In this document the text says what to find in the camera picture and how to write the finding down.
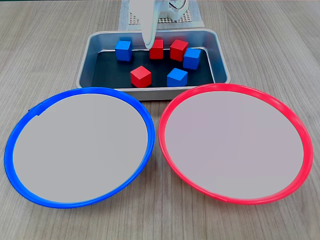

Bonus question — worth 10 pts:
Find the red wooden cube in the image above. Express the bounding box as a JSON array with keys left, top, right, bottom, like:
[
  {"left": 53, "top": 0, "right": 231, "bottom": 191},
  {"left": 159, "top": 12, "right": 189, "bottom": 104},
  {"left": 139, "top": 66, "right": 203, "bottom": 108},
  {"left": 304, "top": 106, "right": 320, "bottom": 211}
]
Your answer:
[
  {"left": 149, "top": 39, "right": 164, "bottom": 60},
  {"left": 169, "top": 39, "right": 189, "bottom": 62},
  {"left": 130, "top": 65, "right": 153, "bottom": 88}
]

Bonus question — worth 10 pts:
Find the red-rimmed white dish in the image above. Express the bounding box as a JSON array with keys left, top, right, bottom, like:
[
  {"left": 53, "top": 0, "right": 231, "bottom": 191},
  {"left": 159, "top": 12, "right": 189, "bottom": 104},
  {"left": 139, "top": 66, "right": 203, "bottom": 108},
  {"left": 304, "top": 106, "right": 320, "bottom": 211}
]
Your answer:
[{"left": 157, "top": 83, "right": 314, "bottom": 206}]

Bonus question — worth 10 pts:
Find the silver metal tray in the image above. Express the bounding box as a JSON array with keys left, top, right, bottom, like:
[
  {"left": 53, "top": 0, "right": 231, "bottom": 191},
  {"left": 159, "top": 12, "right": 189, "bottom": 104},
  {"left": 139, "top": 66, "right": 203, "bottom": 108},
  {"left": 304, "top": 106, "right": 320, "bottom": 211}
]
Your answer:
[{"left": 76, "top": 28, "right": 231, "bottom": 101}]

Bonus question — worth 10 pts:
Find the blue-rimmed white dish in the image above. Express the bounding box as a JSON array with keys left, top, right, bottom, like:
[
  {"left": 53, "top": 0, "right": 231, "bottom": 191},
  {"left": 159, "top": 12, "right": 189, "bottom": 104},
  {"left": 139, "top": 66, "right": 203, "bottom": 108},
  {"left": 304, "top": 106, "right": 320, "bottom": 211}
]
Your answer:
[{"left": 3, "top": 86, "right": 156, "bottom": 209}]

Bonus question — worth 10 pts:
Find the blue wooden cube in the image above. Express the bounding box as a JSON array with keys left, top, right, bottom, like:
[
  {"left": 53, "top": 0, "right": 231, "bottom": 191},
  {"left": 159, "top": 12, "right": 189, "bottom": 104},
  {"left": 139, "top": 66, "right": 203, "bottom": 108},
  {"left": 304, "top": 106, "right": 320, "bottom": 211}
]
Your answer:
[
  {"left": 182, "top": 47, "right": 202, "bottom": 70},
  {"left": 114, "top": 39, "right": 133, "bottom": 62},
  {"left": 166, "top": 67, "right": 189, "bottom": 88}
]

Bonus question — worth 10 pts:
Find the white mesh base plate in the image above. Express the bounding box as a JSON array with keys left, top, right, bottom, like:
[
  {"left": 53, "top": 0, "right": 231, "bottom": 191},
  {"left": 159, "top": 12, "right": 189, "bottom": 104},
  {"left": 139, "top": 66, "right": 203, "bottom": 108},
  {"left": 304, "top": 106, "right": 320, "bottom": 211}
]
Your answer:
[{"left": 128, "top": 9, "right": 194, "bottom": 25}]

